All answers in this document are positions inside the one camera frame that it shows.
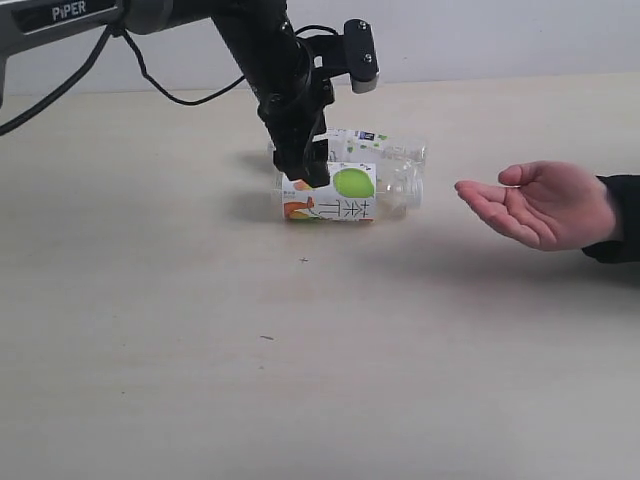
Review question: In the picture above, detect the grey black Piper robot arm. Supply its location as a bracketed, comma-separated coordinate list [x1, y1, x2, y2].
[1, 1, 331, 187]

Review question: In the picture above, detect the person's open bare hand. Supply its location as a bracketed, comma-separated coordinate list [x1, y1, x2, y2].
[455, 161, 616, 252]

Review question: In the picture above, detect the clear bottle butterfly lime label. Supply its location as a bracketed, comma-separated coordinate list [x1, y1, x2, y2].
[272, 160, 424, 223]

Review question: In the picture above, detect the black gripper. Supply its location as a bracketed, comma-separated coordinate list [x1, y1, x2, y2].
[250, 42, 334, 188]

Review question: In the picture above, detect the clear bottle blue leaf label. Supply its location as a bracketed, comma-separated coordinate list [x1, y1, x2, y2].
[313, 127, 427, 169]

